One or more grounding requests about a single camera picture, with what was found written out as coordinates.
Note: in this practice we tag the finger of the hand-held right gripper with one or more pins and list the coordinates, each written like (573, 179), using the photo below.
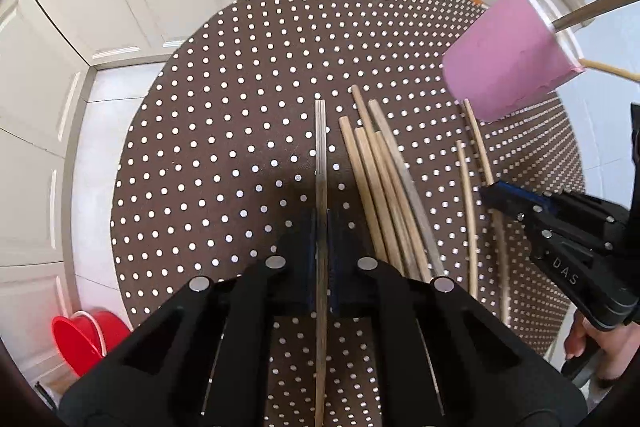
(510, 207)
(590, 212)

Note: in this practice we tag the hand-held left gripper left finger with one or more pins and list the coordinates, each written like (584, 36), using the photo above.
(311, 257)

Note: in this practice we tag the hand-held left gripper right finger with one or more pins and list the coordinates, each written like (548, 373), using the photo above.
(334, 257)

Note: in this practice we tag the thin light wooden chopstick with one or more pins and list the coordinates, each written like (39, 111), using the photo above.
(612, 69)
(465, 187)
(479, 142)

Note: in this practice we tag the pink cup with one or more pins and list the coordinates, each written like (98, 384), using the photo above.
(505, 52)

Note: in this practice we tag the person's right hand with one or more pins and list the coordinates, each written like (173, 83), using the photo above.
(576, 337)

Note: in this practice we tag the brown polka-dot tablecloth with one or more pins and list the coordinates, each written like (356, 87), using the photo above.
(225, 107)

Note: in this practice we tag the red plastic bucket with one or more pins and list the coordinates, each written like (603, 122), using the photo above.
(85, 337)

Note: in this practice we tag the cream sink base cabinet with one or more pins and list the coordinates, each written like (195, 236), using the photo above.
(35, 82)

